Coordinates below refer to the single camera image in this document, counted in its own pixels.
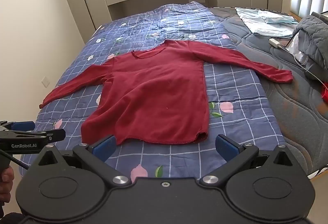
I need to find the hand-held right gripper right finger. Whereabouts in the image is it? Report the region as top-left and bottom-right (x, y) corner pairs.
(199, 134), (295, 187)

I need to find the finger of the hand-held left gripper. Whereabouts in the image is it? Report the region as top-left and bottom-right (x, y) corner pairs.
(0, 121), (36, 133)
(10, 129), (66, 142)

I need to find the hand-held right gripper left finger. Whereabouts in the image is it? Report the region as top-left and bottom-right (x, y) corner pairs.
(38, 135), (131, 187)

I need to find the red long-sleeve shirt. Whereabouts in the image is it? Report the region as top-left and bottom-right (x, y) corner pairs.
(39, 40), (294, 145)

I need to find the person's left hand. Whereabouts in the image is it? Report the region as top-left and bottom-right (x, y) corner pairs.
(0, 166), (15, 202)

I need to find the blue checked floral quilt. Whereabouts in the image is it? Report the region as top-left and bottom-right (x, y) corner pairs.
(19, 1), (286, 183)

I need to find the grey quilted mattress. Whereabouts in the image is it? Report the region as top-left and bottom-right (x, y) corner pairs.
(209, 6), (328, 181)

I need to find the red object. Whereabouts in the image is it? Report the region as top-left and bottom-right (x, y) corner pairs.
(321, 83), (328, 106)

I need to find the clear plastic bag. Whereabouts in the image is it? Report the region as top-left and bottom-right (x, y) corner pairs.
(287, 32), (312, 66)

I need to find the grey folded blanket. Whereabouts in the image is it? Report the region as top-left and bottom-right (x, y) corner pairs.
(292, 12), (328, 71)

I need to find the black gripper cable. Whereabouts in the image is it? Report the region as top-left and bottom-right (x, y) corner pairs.
(0, 150), (30, 169)

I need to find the white cable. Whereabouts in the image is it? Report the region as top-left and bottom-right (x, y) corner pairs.
(280, 45), (328, 86)

